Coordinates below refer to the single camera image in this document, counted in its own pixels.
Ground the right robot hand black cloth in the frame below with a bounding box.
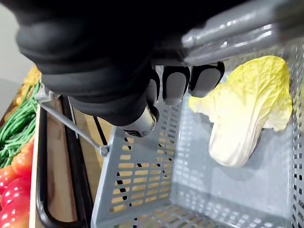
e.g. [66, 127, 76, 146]
[4, 0, 247, 139]

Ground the pale yellow napa cabbage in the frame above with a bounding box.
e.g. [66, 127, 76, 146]
[189, 55, 293, 168]

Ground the black metal shelf frame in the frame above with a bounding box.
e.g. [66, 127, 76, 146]
[37, 95, 107, 228]

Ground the wooden produce shelf board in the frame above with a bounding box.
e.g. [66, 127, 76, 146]
[28, 96, 114, 228]

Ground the green long beans bundle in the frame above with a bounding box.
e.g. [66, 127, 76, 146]
[0, 82, 41, 168]

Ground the orange red bell pepper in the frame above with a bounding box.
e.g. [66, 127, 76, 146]
[11, 140, 34, 178]

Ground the yellow vegetable pile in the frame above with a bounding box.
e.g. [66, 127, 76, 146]
[15, 66, 41, 107]

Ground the red shiny tomato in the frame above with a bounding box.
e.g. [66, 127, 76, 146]
[0, 166, 32, 228]

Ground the grey plastic shopping basket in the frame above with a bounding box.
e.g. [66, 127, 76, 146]
[91, 35, 304, 228]

